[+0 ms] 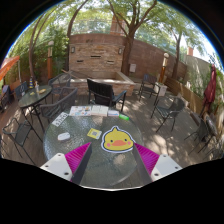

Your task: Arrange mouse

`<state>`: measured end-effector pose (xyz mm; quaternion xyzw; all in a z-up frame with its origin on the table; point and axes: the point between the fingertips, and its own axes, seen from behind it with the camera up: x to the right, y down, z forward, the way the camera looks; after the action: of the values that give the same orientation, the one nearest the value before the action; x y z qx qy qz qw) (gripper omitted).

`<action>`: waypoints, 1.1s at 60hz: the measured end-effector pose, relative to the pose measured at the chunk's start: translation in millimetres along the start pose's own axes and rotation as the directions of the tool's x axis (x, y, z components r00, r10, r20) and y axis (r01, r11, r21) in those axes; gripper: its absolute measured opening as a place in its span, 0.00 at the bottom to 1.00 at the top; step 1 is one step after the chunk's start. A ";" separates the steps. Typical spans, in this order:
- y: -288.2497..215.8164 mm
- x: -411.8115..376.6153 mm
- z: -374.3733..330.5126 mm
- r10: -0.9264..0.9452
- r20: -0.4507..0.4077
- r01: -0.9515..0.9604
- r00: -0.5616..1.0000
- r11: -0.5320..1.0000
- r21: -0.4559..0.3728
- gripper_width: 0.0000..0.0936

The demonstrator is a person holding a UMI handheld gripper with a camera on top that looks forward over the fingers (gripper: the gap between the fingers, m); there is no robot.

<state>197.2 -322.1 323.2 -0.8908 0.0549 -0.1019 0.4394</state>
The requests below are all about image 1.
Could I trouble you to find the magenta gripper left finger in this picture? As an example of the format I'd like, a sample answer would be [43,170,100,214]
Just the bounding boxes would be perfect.
[41,143,92,185]

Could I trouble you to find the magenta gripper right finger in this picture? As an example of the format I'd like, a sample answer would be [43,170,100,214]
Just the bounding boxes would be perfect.
[133,143,182,183]

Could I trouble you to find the yellow QR code card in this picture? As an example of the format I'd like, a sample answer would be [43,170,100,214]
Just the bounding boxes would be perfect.
[88,128,102,139]

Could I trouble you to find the round glass table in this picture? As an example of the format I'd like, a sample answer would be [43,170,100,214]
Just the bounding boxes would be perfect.
[43,115,143,188]

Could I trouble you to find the white number sign card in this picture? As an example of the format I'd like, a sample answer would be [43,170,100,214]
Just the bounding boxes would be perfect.
[52,112,68,127]

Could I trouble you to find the black metal chair right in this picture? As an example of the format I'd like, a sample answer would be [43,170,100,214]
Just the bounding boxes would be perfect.
[153,97,185,128]

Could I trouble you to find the black metal chair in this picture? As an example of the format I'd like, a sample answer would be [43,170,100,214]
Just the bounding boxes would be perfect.
[153,97,185,128]
[2,117,41,165]

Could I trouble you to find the green marker pen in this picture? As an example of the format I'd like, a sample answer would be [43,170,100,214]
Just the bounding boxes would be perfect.
[119,114,129,121]

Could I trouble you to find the grey wicker chair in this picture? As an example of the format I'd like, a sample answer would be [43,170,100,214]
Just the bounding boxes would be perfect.
[48,73,71,95]
[40,87,78,121]

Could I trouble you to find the white booklet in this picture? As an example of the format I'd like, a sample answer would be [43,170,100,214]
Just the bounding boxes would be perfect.
[91,105,108,116]

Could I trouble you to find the black metal chair left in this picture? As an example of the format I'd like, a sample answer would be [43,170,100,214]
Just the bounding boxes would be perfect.
[2,117,41,165]

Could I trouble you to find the black chair far right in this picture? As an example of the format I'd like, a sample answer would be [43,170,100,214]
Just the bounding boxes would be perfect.
[188,116,218,154]

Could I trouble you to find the small white box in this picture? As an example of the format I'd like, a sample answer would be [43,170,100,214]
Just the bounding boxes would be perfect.
[108,110,119,116]

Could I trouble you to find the black slatted chair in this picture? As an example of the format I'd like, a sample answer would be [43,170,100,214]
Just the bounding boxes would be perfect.
[87,79,126,111]

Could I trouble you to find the round dark side table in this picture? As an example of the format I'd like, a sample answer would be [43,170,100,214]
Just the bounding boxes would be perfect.
[17,84,53,133]

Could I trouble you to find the black chair far back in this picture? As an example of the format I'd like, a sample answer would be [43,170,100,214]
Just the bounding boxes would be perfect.
[138,73,158,102]

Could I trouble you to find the grey wicker chair back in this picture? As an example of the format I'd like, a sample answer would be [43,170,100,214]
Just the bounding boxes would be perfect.
[48,73,71,95]

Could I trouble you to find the closed red parasol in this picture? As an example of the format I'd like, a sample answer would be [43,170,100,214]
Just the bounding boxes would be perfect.
[204,65,217,110]

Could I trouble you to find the orange parasol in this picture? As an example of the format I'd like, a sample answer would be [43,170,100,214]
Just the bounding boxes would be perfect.
[0,56,20,81]

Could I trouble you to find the stone fountain wall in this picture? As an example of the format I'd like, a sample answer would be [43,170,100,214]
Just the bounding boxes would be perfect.
[69,33,135,96]

